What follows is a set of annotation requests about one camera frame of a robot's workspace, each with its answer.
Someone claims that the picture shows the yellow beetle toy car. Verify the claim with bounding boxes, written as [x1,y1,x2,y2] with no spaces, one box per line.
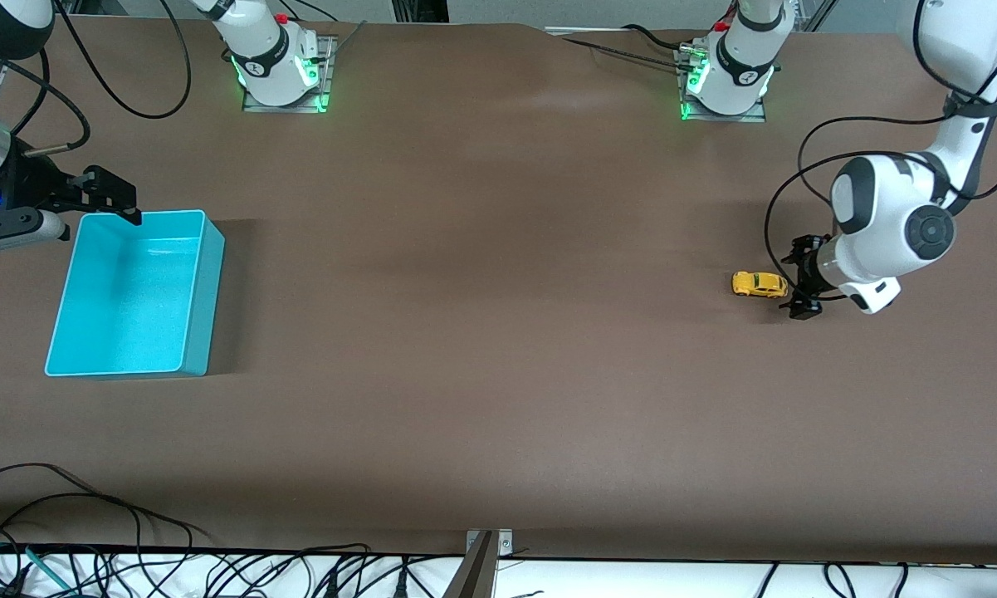
[731,271,789,299]

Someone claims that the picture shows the teal plastic bin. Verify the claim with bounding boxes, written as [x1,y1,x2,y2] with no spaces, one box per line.
[45,209,226,379]

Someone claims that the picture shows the slanted aluminium profile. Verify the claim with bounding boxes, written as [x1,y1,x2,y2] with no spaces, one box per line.
[784,0,835,32]

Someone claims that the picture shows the grey metal bar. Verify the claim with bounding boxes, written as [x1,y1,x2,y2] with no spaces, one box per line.
[442,532,499,598]

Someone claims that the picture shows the right gripper black plug cable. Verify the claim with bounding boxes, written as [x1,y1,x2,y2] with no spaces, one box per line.
[0,46,92,160]

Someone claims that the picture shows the right arm looping black cable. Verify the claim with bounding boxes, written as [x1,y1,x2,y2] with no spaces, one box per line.
[50,0,193,120]

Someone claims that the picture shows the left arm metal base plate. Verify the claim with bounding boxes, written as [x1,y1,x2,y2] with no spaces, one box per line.
[677,46,767,124]

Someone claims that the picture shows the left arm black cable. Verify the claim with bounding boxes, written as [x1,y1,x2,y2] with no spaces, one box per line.
[764,0,997,301]

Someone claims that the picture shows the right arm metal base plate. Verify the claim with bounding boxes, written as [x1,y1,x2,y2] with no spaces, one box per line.
[242,35,335,114]

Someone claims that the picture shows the thick black base cable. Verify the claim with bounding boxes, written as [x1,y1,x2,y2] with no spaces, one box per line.
[621,23,692,52]

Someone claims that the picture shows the thin black base cable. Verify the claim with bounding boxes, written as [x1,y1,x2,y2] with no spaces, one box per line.
[560,37,692,72]

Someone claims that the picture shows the long black looping cable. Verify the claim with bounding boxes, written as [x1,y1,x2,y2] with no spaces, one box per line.
[0,463,213,549]

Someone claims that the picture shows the grey base cable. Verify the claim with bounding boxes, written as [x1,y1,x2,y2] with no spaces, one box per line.
[328,21,368,61]

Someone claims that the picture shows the silver table rail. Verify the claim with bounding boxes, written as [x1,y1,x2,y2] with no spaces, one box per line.
[544,27,683,38]

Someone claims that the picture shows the teal cable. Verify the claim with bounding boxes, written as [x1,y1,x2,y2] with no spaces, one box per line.
[23,546,74,592]

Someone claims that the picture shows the small metal edge bracket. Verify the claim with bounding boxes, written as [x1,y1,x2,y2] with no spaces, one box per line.
[465,529,514,557]

